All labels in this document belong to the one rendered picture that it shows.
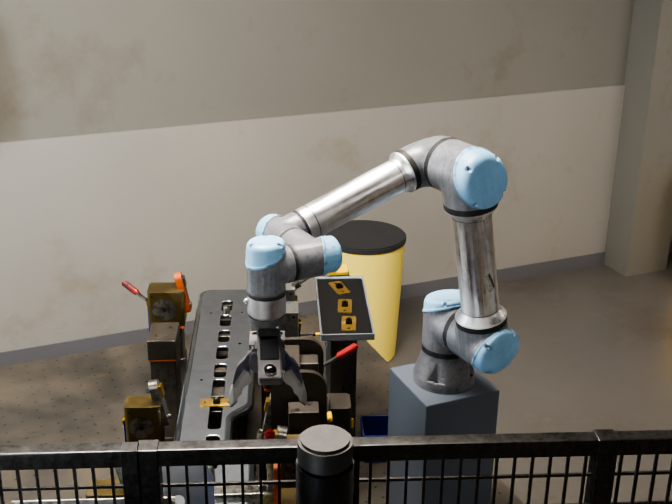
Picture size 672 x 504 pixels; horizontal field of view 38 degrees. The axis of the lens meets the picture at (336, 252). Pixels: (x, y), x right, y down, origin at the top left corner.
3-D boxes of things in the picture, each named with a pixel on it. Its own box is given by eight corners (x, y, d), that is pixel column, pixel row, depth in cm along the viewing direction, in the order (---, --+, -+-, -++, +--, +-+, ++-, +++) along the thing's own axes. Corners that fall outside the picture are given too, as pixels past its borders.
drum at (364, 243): (414, 364, 475) (419, 244, 451) (337, 376, 463) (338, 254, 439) (384, 329, 509) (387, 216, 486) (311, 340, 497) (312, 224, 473)
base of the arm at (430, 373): (455, 359, 250) (457, 324, 246) (486, 387, 237) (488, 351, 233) (402, 370, 244) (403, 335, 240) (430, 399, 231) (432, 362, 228)
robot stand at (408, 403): (450, 482, 268) (459, 353, 253) (488, 526, 251) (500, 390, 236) (384, 499, 260) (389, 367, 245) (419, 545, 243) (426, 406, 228)
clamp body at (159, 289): (147, 384, 316) (140, 282, 303) (190, 383, 317) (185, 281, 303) (144, 398, 308) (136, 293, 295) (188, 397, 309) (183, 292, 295)
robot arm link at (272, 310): (286, 301, 185) (243, 302, 184) (286, 323, 187) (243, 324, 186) (285, 285, 192) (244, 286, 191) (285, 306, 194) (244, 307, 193)
